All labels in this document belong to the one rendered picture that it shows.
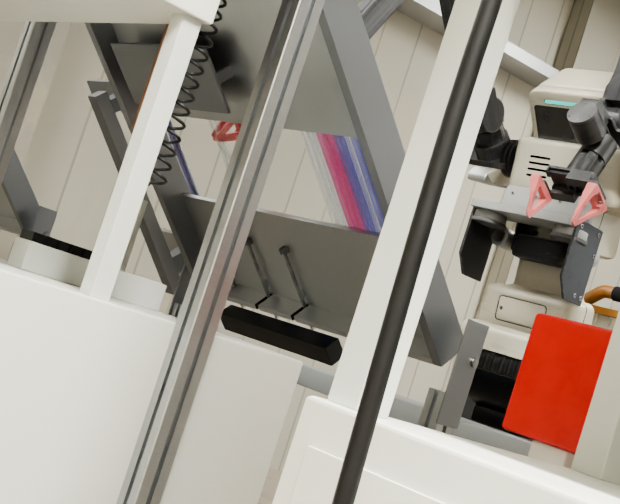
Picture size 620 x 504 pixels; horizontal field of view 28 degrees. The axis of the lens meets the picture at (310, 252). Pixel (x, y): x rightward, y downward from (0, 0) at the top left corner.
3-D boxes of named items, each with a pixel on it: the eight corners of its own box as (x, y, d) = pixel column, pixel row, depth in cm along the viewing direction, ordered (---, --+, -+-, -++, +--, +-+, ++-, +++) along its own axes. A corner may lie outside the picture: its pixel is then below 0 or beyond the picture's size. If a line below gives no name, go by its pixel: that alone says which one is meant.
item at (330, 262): (209, 280, 251) (221, 272, 252) (441, 349, 200) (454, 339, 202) (175, 198, 243) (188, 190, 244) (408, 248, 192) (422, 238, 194)
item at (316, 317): (202, 292, 250) (228, 274, 254) (432, 364, 199) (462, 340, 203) (199, 287, 250) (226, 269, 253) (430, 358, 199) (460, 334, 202)
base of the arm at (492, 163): (528, 148, 279) (485, 142, 288) (519, 118, 275) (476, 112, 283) (506, 170, 275) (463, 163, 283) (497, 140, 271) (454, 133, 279)
